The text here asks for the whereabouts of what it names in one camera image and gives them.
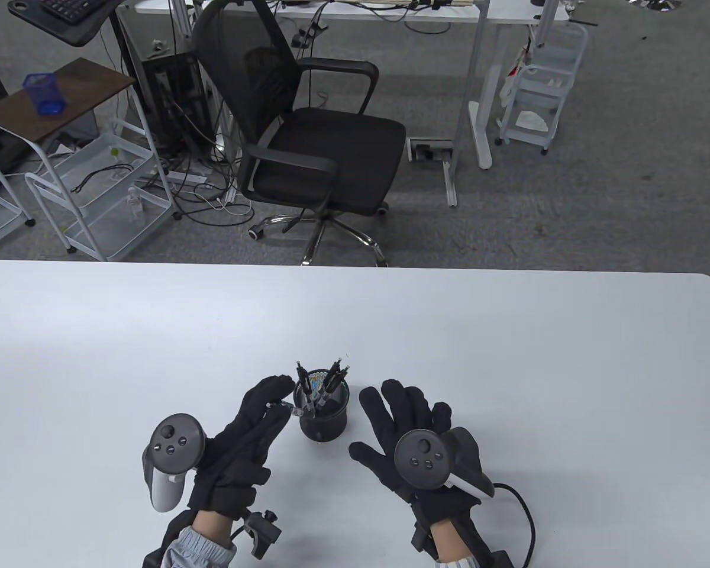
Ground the black cord in cart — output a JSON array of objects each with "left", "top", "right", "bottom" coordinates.
[{"left": 70, "top": 164, "right": 135, "bottom": 195}]

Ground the tangle of floor cables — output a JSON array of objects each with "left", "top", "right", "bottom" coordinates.
[{"left": 142, "top": 142, "right": 255, "bottom": 225}]

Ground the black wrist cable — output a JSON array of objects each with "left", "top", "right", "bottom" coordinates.
[{"left": 492, "top": 483, "right": 538, "bottom": 568}]

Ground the black mesh office chair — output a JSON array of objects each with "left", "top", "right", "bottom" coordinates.
[{"left": 191, "top": 0, "right": 408, "bottom": 268}]

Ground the grey handheld controller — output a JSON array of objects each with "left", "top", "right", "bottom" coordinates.
[
  {"left": 394, "top": 426, "right": 496, "bottom": 501},
  {"left": 142, "top": 413, "right": 208, "bottom": 513}
]

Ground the small white rolling cart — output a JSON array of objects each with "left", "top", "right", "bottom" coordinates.
[{"left": 495, "top": 21, "right": 590, "bottom": 156}]

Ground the white office desk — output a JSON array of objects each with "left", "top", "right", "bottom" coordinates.
[{"left": 118, "top": 0, "right": 570, "bottom": 208}]

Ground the grey floor socket box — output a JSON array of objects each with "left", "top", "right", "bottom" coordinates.
[{"left": 406, "top": 137, "right": 455, "bottom": 163}]

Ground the person's right forearm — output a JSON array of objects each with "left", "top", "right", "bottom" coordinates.
[{"left": 429, "top": 521, "right": 474, "bottom": 568}]

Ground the person's right hand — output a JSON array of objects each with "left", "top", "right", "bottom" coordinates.
[{"left": 348, "top": 379, "right": 481, "bottom": 528}]

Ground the blue mesh pen cup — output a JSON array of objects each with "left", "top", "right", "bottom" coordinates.
[{"left": 22, "top": 72, "right": 67, "bottom": 117}]

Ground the black keyboard stand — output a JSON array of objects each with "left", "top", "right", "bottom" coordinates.
[{"left": 7, "top": 0, "right": 125, "bottom": 48}]

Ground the white cart with brown top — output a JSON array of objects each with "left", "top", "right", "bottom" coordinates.
[{"left": 0, "top": 57, "right": 181, "bottom": 262}]

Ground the black computer tower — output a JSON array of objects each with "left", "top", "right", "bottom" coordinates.
[{"left": 137, "top": 51, "right": 215, "bottom": 159}]

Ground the black mesh pen holder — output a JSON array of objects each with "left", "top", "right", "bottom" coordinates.
[{"left": 294, "top": 370, "right": 350, "bottom": 443}]

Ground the black keyboard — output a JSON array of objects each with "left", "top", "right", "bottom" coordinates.
[{"left": 39, "top": 0, "right": 112, "bottom": 24}]

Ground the person's left hand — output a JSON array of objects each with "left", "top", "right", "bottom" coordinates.
[{"left": 188, "top": 375, "right": 296, "bottom": 521}]

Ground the white power strip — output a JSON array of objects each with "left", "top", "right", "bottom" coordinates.
[{"left": 151, "top": 170, "right": 209, "bottom": 185}]

